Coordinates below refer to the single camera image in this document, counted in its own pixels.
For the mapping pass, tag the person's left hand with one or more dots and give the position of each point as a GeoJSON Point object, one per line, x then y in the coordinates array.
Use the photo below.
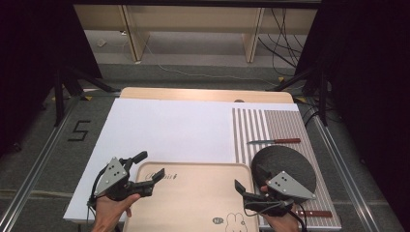
{"type": "Point", "coordinates": [111, 209]}

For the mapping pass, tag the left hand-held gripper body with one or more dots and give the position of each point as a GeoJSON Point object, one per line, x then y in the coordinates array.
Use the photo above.
{"type": "Point", "coordinates": [111, 175]}

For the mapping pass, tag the white board sheet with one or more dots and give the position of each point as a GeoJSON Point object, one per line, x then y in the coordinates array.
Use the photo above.
{"type": "Point", "coordinates": [167, 129]}

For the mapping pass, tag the black round plate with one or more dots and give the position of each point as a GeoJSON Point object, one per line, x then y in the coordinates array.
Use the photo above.
{"type": "Point", "coordinates": [286, 161]}

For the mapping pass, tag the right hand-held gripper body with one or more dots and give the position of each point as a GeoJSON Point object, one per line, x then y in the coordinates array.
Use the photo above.
{"type": "Point", "coordinates": [286, 188]}

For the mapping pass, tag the black metal stand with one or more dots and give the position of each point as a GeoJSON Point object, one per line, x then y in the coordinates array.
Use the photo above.
{"type": "Point", "coordinates": [59, 96]}
{"type": "Point", "coordinates": [322, 93]}

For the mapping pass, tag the striped brown white placemat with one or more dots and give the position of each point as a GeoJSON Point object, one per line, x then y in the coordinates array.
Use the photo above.
{"type": "Point", "coordinates": [283, 125]}

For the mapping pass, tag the beige tray with rabbit print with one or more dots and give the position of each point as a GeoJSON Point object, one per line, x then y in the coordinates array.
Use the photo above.
{"type": "Point", "coordinates": [190, 199]}

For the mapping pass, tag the person's right hand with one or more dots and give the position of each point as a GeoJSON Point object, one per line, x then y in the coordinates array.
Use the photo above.
{"type": "Point", "coordinates": [280, 222]}

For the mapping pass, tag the aluminium rail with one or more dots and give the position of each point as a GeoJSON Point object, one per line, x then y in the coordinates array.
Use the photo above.
{"type": "Point", "coordinates": [35, 175]}
{"type": "Point", "coordinates": [346, 175]}

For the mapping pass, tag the light wooden shelf unit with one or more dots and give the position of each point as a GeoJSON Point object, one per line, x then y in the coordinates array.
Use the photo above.
{"type": "Point", "coordinates": [193, 19]}

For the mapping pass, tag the black curtain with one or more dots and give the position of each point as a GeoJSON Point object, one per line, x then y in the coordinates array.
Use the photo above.
{"type": "Point", "coordinates": [367, 64]}
{"type": "Point", "coordinates": [32, 48]}

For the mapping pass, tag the light wooden table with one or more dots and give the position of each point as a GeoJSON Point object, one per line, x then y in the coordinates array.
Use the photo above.
{"type": "Point", "coordinates": [199, 94]}

